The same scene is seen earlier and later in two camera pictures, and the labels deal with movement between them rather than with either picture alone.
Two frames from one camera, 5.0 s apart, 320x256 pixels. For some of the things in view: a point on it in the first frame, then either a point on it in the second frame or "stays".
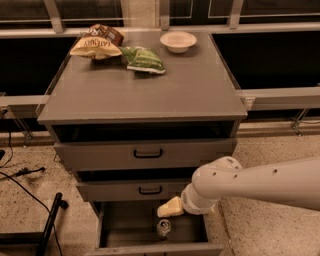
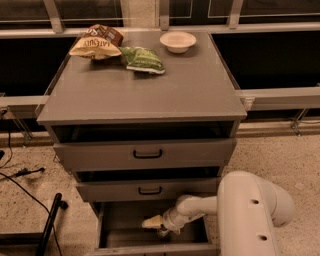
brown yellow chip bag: (99, 42) stays
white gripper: (190, 207) → (169, 220)
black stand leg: (42, 238) stays
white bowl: (178, 41) stays
